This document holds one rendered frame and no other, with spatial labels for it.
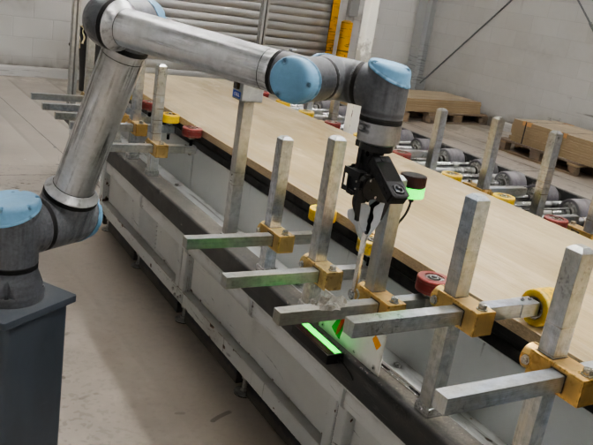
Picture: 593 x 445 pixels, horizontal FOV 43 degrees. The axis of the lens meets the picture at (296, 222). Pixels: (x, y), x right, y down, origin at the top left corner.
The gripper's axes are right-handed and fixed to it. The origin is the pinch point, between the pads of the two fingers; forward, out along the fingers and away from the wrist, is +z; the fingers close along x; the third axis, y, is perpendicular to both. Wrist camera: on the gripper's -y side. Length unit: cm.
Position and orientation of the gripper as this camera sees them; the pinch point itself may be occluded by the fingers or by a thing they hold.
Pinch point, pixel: (365, 236)
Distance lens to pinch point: 162.1
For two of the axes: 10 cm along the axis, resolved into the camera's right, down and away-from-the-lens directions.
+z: -1.5, 9.4, 3.1
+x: -8.6, 0.3, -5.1
